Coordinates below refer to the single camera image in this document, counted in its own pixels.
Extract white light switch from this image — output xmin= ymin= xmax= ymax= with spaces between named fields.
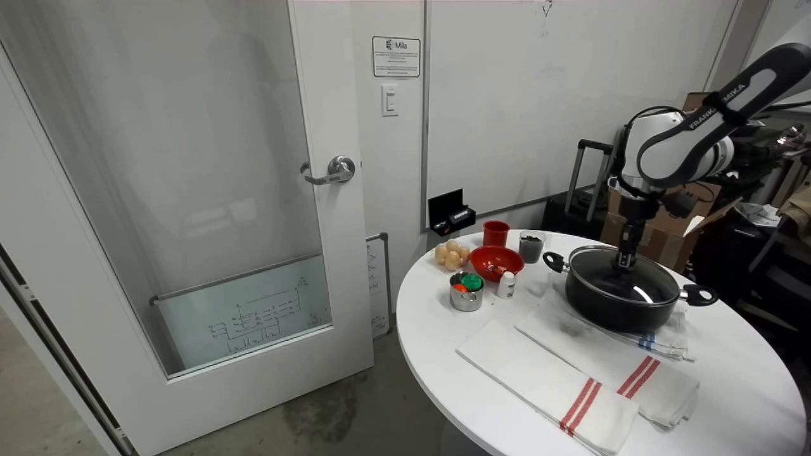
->
xmin=377 ymin=81 xmax=401 ymax=120

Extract pale yellow food pieces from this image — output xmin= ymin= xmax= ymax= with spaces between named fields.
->
xmin=433 ymin=241 xmax=473 ymax=273

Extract metal cup with colourful items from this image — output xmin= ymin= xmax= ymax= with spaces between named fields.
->
xmin=446 ymin=271 xmax=486 ymax=314

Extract black laptop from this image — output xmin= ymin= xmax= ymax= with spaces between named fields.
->
xmin=426 ymin=187 xmax=479 ymax=238

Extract brown cardboard box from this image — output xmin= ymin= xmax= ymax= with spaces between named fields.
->
xmin=601 ymin=179 xmax=739 ymax=273

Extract red mug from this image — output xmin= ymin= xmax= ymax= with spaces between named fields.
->
xmin=482 ymin=217 xmax=511 ymax=252

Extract red bowl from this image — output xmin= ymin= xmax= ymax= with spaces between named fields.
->
xmin=467 ymin=245 xmax=526 ymax=283

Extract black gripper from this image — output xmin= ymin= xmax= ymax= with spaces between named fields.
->
xmin=616 ymin=200 xmax=654 ymax=273

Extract large wall whiteboard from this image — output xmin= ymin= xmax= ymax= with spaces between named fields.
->
xmin=420 ymin=0 xmax=737 ymax=233

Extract white towel with blue stripes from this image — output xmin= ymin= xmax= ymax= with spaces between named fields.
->
xmin=624 ymin=312 xmax=699 ymax=364

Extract clear cup with dark contents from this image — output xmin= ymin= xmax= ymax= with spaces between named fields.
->
xmin=516 ymin=233 xmax=545 ymax=265

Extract small white bottle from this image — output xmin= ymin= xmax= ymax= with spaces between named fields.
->
xmin=495 ymin=269 xmax=519 ymax=302

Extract black two-handled pot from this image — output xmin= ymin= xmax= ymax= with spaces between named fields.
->
xmin=543 ymin=245 xmax=719 ymax=335

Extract white towel with red stripes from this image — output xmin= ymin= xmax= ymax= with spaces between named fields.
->
xmin=455 ymin=317 xmax=642 ymax=456
xmin=515 ymin=306 xmax=705 ymax=433

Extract round glass pot lid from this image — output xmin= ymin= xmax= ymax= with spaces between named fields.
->
xmin=566 ymin=243 xmax=681 ymax=310

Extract white wall sign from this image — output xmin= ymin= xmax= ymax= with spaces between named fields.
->
xmin=369 ymin=32 xmax=422 ymax=81

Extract white leaning board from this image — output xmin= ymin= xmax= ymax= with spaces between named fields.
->
xmin=365 ymin=233 xmax=393 ymax=340

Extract black suitcase with handle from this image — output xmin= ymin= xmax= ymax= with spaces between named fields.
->
xmin=540 ymin=136 xmax=616 ymax=241

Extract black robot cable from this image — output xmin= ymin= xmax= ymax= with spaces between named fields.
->
xmin=619 ymin=103 xmax=719 ymax=184

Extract silver door lever handle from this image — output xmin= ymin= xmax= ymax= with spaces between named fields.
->
xmin=299 ymin=155 xmax=356 ymax=187

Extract black chair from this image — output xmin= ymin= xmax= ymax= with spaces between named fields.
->
xmin=686 ymin=200 xmax=811 ymax=340

